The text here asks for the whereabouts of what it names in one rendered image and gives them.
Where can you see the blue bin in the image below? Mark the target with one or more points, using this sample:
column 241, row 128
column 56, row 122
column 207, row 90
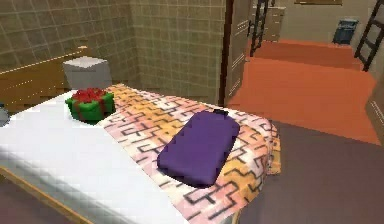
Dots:
column 345, row 31

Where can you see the beige room door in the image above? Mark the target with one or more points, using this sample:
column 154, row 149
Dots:
column 237, row 50

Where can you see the grey round object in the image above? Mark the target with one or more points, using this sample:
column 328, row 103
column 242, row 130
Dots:
column 3, row 115

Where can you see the beige chest of drawers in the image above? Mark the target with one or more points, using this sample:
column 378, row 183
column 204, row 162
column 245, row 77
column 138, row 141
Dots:
column 275, row 23

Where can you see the green gift box red bow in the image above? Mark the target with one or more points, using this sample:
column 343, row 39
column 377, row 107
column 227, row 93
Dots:
column 90, row 105

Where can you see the wooden bed with white sheet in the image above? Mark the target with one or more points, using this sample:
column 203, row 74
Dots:
column 50, row 150

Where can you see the small black remote control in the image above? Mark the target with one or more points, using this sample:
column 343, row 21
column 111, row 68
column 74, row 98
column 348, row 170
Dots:
column 220, row 112

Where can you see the framed wall picture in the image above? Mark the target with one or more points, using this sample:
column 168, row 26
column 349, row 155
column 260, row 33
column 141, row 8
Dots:
column 318, row 1

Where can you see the grey square box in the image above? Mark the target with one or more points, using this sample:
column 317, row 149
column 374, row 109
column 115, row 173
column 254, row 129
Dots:
column 87, row 71

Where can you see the purple pillow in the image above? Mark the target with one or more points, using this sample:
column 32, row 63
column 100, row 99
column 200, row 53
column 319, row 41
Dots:
column 200, row 146

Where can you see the black ladder frame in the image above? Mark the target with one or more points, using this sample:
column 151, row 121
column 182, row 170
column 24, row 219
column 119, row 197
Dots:
column 259, row 25
column 370, row 36

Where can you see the orange patterned bed blanket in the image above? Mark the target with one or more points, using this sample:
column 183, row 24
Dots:
column 146, row 116

